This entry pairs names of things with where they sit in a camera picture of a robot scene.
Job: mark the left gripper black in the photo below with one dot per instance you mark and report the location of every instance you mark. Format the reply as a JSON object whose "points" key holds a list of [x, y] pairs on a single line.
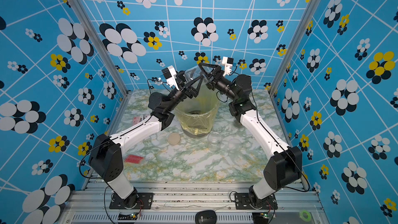
{"points": [[185, 89]]}

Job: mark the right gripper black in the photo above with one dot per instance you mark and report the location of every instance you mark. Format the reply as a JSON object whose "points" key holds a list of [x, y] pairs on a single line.
{"points": [[218, 75]]}

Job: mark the clear plastic tea jar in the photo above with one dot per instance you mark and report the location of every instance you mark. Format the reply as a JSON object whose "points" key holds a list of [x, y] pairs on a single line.
{"points": [[214, 141]]}

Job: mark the round wooden jar lid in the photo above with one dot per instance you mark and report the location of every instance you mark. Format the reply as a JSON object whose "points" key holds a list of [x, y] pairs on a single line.
{"points": [[174, 139]]}

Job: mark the jar with wooden lid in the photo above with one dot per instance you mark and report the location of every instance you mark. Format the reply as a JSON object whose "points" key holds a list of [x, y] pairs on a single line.
{"points": [[194, 73]]}

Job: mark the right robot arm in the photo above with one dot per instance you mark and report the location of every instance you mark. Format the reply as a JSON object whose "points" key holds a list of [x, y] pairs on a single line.
{"points": [[284, 164]]}

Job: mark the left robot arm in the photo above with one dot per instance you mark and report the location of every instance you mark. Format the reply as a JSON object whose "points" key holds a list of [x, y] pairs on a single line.
{"points": [[106, 155]]}

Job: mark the pink card package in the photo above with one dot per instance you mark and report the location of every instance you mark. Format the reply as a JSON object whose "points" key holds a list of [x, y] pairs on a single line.
{"points": [[139, 119]]}

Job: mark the small red packet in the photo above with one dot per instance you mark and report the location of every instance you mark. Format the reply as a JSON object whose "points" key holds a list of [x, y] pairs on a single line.
{"points": [[134, 159]]}

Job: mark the right circuit board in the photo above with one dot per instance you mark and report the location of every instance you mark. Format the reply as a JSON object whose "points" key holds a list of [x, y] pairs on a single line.
{"points": [[260, 218]]}

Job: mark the circuit board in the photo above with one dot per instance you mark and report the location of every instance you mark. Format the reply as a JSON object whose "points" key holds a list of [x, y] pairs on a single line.
{"points": [[260, 218], [128, 217]]}

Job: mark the left circuit board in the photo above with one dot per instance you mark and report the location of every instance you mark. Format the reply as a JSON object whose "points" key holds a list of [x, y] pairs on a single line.
{"points": [[128, 217]]}

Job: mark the green tape roll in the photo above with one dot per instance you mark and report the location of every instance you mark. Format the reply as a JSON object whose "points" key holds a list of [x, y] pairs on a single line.
{"points": [[305, 215]]}

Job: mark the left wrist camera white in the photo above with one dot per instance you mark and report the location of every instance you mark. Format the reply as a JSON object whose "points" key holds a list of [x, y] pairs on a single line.
{"points": [[170, 75]]}

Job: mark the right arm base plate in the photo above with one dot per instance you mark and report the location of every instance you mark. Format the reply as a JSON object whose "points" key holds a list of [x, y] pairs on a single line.
{"points": [[248, 201]]}

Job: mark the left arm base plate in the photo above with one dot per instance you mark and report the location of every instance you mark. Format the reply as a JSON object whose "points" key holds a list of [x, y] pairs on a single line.
{"points": [[138, 201]]}

